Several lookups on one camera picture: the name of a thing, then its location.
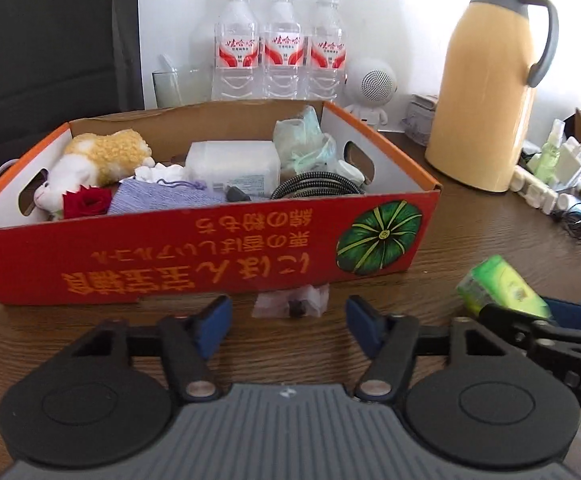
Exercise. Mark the white yellow plush alpaca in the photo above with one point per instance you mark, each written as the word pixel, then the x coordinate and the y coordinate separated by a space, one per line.
pixel 105 155

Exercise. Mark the purple knitted cloth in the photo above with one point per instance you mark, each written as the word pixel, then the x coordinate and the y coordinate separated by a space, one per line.
pixel 160 197

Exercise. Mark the white power strip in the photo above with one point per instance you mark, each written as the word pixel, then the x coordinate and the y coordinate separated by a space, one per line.
pixel 535 192

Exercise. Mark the yellow thermos jug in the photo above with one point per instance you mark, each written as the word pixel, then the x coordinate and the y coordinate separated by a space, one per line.
pixel 475 110

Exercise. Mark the small bagged electronic part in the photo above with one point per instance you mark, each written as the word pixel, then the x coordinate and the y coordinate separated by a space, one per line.
pixel 290 305

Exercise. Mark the small green spray bottle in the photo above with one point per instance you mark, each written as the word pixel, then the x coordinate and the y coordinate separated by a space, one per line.
pixel 550 155

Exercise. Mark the white charger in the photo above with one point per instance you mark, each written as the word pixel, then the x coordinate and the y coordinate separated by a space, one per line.
pixel 572 160

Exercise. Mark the red fabric rose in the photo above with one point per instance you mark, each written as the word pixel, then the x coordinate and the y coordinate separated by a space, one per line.
pixel 88 202

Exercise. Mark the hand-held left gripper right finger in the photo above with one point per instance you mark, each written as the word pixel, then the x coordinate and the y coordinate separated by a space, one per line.
pixel 363 325

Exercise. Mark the black paper bag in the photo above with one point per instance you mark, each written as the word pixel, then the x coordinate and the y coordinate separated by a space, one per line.
pixel 45 50

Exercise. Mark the red cardboard box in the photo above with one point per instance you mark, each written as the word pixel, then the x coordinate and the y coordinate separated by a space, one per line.
pixel 170 265

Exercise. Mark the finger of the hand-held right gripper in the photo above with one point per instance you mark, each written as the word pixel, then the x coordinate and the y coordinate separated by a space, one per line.
pixel 570 312
pixel 515 321

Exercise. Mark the white tissue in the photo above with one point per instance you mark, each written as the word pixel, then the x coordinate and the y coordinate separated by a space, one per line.
pixel 160 172

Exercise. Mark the white robot-shaped speaker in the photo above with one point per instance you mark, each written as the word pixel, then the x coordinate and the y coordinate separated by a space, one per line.
pixel 370 85

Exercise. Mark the green tissue pack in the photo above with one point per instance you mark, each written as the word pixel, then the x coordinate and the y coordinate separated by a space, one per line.
pixel 500 282

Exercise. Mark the clear water bottle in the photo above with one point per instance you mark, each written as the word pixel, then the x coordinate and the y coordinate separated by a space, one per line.
pixel 283 50
pixel 326 52
pixel 235 50

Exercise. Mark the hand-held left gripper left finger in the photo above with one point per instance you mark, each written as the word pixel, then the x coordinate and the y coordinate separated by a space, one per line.
pixel 215 322

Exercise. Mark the clear drinking glass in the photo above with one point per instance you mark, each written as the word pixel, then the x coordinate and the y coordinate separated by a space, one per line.
pixel 170 87

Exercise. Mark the small patterned box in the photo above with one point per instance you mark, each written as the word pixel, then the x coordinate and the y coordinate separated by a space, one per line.
pixel 418 120

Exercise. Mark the white plastic container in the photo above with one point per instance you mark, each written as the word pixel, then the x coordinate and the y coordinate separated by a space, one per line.
pixel 230 165

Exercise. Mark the iridescent plastic bag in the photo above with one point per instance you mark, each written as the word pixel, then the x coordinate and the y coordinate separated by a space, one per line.
pixel 300 145

